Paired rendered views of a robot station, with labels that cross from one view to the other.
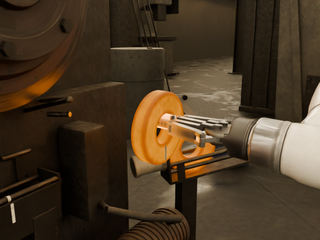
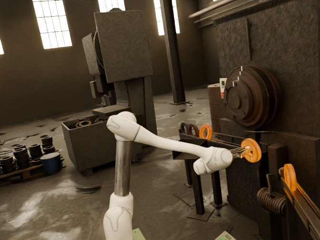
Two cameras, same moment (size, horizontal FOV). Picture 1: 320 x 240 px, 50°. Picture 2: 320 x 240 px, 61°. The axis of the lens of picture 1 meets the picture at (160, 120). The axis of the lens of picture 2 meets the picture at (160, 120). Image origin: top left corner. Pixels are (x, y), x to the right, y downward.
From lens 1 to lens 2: 2.10 m
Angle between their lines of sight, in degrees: 120
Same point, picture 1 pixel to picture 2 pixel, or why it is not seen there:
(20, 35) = (237, 114)
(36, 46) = (238, 117)
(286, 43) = not seen: outside the picture
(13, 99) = (249, 127)
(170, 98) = (248, 142)
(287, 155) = not seen: hidden behind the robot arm
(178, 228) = (273, 202)
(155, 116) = (244, 144)
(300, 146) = not seen: hidden behind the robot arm
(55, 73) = (259, 124)
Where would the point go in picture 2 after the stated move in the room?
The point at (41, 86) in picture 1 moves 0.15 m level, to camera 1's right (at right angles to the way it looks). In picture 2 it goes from (255, 126) to (249, 133)
